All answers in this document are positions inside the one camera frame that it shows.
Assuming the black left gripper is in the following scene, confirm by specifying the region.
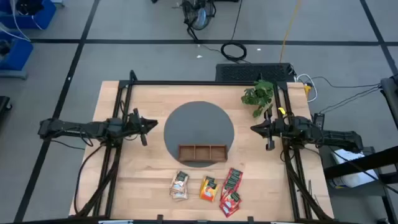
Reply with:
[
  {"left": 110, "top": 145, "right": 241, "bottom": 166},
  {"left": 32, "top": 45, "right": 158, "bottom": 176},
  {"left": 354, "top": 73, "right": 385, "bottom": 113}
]
[{"left": 123, "top": 108, "right": 159, "bottom": 147}]

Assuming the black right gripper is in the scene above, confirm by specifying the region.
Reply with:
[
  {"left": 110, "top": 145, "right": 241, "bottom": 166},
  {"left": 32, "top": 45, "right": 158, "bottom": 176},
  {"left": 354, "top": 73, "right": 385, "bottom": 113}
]
[{"left": 250, "top": 109, "right": 287, "bottom": 151}]

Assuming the red strawberry tea packet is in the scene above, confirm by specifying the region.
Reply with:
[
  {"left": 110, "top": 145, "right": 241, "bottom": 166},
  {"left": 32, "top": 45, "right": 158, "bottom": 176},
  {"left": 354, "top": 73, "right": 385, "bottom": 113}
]
[
  {"left": 223, "top": 192, "right": 243, "bottom": 207},
  {"left": 228, "top": 167, "right": 244, "bottom": 183},
  {"left": 219, "top": 201, "right": 240, "bottom": 218},
  {"left": 220, "top": 182, "right": 237, "bottom": 200},
  {"left": 224, "top": 174, "right": 242, "bottom": 191}
]

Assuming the wooden three-compartment tray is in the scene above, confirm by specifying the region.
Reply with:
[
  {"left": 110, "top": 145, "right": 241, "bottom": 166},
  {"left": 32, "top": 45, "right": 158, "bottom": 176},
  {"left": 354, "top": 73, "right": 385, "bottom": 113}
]
[{"left": 177, "top": 144, "right": 229, "bottom": 163}]

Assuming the orange mango tea packet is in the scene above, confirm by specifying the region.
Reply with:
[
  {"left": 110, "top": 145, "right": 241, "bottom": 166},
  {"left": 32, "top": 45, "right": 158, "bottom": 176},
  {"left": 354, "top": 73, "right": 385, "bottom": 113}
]
[
  {"left": 198, "top": 179, "right": 220, "bottom": 202},
  {"left": 201, "top": 175, "right": 217, "bottom": 187}
]

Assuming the potted green plant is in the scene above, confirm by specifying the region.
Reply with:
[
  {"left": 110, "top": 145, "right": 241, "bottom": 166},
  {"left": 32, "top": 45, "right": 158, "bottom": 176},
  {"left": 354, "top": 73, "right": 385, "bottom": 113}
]
[{"left": 241, "top": 79, "right": 275, "bottom": 118}]

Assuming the round grey woven placemat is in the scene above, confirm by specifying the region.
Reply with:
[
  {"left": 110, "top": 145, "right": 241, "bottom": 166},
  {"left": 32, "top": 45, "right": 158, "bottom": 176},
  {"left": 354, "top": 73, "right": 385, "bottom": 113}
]
[{"left": 163, "top": 100, "right": 235, "bottom": 169}]

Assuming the black power adapter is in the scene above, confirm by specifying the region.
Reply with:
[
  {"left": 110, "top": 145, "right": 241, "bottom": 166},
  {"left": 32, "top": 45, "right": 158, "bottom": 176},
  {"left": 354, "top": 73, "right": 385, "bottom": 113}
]
[{"left": 313, "top": 112, "right": 326, "bottom": 130}]

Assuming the black vented computer case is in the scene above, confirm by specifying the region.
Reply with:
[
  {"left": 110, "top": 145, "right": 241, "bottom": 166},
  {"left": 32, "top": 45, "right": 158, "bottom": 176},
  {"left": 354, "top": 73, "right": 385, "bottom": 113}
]
[{"left": 215, "top": 62, "right": 297, "bottom": 83}]

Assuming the black metal beam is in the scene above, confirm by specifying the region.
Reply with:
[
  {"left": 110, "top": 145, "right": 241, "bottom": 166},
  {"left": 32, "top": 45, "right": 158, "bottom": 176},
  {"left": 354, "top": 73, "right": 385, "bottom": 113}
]
[{"left": 323, "top": 145, "right": 398, "bottom": 180}]

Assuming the white printed booklet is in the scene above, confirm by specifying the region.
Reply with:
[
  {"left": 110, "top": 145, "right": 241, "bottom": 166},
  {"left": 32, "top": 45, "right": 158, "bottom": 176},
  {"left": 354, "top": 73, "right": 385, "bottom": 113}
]
[{"left": 330, "top": 148, "right": 379, "bottom": 189}]

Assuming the grey metal cart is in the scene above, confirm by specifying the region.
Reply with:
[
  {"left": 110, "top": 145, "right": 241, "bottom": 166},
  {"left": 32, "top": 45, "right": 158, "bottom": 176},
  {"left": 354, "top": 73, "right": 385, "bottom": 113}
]
[{"left": 318, "top": 144, "right": 398, "bottom": 224}]

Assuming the black floor fan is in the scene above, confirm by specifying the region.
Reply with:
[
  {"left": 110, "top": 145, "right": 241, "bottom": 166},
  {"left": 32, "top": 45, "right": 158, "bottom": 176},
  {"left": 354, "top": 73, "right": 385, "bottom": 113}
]
[{"left": 181, "top": 0, "right": 218, "bottom": 32}]

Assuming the grey metal base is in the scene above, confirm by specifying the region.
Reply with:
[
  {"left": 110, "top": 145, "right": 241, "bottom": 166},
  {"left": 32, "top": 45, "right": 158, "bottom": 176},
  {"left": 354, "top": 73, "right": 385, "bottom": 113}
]
[{"left": 0, "top": 69, "right": 29, "bottom": 80}]

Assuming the blue plastic bin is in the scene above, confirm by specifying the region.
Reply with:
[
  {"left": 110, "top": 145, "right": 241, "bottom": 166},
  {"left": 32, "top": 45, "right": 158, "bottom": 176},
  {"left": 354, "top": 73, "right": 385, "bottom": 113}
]
[
  {"left": 0, "top": 30, "right": 34, "bottom": 72},
  {"left": 0, "top": 0, "right": 58, "bottom": 30}
]

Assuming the black equipment bundle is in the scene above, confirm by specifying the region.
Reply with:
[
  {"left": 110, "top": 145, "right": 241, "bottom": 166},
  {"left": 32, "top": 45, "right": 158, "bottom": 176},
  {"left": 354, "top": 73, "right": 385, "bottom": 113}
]
[{"left": 15, "top": 0, "right": 45, "bottom": 16}]

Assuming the white cable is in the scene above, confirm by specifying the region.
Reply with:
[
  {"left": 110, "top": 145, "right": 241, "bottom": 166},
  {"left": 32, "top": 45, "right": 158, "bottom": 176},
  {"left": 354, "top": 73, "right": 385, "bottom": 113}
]
[{"left": 295, "top": 73, "right": 319, "bottom": 103}]

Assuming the coiled black cable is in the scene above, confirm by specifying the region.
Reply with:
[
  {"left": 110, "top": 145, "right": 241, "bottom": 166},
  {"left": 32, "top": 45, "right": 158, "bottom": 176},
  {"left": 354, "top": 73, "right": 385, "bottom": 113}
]
[{"left": 220, "top": 0, "right": 249, "bottom": 63}]

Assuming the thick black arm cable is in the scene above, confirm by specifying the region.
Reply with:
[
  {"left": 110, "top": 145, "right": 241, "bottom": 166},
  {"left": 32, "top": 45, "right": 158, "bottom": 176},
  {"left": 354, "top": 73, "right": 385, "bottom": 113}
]
[{"left": 73, "top": 143, "right": 106, "bottom": 216}]

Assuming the thin black cable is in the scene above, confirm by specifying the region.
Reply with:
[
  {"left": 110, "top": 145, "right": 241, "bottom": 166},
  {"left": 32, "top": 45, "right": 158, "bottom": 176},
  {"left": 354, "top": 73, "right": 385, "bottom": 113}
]
[
  {"left": 319, "top": 86, "right": 382, "bottom": 114},
  {"left": 310, "top": 76, "right": 382, "bottom": 89}
]

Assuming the yellow hanging cable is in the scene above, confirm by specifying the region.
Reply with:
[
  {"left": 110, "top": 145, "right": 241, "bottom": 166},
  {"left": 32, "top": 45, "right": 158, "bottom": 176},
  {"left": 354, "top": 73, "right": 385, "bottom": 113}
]
[{"left": 279, "top": 0, "right": 302, "bottom": 64}]

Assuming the black fan cable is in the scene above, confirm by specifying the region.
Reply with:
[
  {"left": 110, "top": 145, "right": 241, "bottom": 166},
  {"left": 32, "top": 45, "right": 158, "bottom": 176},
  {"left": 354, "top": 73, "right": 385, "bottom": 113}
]
[{"left": 185, "top": 26, "right": 223, "bottom": 54}]

